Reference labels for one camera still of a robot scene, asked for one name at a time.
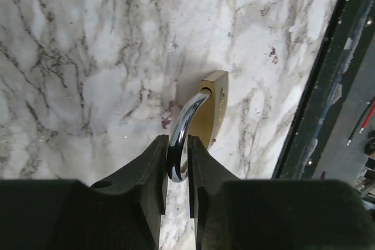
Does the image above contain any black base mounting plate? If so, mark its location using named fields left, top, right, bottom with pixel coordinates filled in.
left=272, top=0, right=374, bottom=179

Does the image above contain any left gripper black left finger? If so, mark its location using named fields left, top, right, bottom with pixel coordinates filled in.
left=1, top=135, right=169, bottom=249

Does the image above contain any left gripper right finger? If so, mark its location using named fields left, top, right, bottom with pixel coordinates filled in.
left=187, top=136, right=374, bottom=249

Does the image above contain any brass padlock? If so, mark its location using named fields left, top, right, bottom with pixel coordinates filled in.
left=166, top=70, right=229, bottom=183

